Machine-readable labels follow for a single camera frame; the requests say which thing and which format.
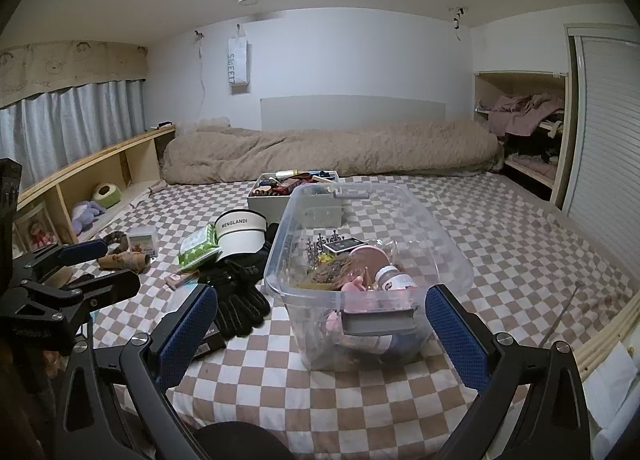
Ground picture frame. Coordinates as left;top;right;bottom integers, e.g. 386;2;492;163
15;205;58;251

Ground hanging white paper bag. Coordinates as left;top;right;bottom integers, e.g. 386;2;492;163
227;24;251;90

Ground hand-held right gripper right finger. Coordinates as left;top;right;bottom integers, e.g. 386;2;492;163
425;284;588;460

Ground dark beaded string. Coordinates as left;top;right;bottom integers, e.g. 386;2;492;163
300;232;346;265

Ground black glove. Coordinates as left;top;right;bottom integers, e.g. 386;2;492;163
197;222;281;291
212;267;273;341

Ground green coconut plush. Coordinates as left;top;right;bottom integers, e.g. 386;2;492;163
92;182;123;208

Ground pink rabbit-shaped comb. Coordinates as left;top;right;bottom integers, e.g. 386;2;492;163
325;277;371;335

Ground green wet wipes pack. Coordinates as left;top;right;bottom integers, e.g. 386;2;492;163
177;225;223;271

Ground small pink packet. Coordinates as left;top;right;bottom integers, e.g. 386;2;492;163
165;272;201;289

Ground grey storage box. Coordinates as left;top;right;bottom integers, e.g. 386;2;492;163
247;170;346;228

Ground black tube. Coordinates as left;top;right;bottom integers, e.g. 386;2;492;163
192;322;227;361

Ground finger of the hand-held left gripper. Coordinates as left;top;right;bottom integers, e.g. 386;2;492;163
10;239;108;284
10;269;142;356

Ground pink clothes pile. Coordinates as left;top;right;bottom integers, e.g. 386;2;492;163
487;94;566;138

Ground beige curtain valance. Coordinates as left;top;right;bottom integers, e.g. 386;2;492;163
0;40;148;108

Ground pink round stand mirror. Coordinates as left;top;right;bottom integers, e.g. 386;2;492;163
349;245;391;285

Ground clear plastic storage container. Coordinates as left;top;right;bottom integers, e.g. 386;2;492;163
264;184;475;372

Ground wooden shelf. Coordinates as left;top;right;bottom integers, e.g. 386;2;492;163
15;125;177;261

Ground clear jar with fruit label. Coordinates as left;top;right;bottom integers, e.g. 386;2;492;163
374;264;426;356

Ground white bed rail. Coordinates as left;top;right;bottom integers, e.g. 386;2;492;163
575;290;640;391

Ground checkered bedsheet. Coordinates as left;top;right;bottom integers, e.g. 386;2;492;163
65;172;638;446

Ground cardboard roll of jute twine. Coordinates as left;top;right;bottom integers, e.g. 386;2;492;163
97;250;151;273

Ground grey curtain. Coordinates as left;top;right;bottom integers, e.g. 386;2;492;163
0;80;146;191

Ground dark playing card box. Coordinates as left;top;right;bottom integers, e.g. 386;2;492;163
321;238;368;255

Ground white wall cable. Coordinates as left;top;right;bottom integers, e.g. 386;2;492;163
192;30;208;110

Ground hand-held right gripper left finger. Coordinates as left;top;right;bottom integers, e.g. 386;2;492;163
57;285;221;460

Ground beige fluffy blanket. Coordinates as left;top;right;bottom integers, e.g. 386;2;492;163
162;117;506;185

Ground white visor cap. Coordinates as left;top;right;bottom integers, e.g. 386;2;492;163
214;210;281;261

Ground purple plush toy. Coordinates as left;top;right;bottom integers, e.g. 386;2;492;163
70;200;106;235

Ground open closet shelf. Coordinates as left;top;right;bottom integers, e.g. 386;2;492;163
472;70;571;205

